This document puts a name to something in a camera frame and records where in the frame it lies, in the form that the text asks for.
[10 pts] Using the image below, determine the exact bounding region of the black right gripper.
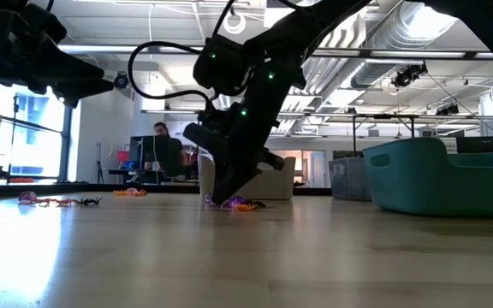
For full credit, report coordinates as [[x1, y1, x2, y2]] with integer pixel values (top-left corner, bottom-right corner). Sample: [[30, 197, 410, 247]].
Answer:
[[184, 63, 306, 204]]

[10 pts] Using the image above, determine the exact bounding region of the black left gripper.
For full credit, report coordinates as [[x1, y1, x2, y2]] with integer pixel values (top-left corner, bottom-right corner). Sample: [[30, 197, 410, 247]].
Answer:
[[0, 3, 116, 109]]

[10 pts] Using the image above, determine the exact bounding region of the white plastic bin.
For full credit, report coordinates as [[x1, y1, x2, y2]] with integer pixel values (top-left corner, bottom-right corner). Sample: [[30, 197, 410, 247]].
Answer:
[[198, 154, 297, 201]]

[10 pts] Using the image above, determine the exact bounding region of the black pole stand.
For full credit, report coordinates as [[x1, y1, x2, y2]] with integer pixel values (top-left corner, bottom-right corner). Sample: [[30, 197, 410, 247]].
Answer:
[[7, 93, 21, 185]]

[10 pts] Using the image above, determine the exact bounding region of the black computer monitor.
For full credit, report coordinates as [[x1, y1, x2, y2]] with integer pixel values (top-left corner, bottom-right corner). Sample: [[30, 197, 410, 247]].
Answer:
[[455, 135, 493, 154], [128, 134, 171, 173]]

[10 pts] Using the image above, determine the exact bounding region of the person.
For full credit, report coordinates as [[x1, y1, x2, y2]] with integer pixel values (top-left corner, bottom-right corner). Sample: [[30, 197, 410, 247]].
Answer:
[[142, 121, 190, 172]]

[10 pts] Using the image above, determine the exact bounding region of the black tripod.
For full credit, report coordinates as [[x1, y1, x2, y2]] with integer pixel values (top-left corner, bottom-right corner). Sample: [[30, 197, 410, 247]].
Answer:
[[95, 142, 105, 185]]

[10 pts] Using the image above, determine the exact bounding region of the grey translucent plastic bin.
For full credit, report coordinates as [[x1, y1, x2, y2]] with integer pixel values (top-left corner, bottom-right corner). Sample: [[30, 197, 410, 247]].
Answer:
[[328, 156, 372, 202]]

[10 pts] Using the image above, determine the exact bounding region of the teal plastic bin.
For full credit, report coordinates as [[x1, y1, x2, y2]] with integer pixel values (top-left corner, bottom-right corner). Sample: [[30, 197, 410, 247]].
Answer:
[[362, 137, 493, 219]]

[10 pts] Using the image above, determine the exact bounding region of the black ceiling spotlight cluster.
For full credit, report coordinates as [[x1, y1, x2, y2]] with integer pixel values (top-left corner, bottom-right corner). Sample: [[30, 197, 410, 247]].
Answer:
[[390, 62, 429, 89]]

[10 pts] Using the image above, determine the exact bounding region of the overhead LED light bar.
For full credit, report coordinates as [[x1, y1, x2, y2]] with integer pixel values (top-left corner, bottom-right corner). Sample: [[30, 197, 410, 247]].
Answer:
[[56, 43, 493, 61]]

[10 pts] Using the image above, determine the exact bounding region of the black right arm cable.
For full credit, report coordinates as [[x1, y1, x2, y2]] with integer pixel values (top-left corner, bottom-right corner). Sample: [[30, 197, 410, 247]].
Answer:
[[127, 0, 235, 113]]

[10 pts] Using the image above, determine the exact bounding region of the black window frame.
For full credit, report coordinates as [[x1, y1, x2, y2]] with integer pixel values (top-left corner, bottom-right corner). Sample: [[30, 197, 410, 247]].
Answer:
[[0, 80, 74, 183]]

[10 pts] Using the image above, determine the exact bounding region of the black aluminium rig frame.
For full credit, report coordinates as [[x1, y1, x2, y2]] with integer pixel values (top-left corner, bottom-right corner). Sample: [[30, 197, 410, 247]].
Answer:
[[0, 181, 333, 198]]

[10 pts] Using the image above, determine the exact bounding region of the white cable coil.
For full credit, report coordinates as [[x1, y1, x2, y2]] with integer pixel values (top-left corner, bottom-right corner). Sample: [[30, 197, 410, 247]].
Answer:
[[223, 11, 247, 36]]

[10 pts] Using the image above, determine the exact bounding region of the black background rig frame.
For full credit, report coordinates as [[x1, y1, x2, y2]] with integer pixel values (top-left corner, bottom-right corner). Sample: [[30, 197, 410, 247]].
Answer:
[[352, 113, 416, 139]]

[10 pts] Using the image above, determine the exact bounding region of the silver ventilation duct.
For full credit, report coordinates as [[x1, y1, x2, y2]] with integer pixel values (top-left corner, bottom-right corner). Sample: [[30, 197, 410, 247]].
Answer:
[[348, 0, 457, 90]]

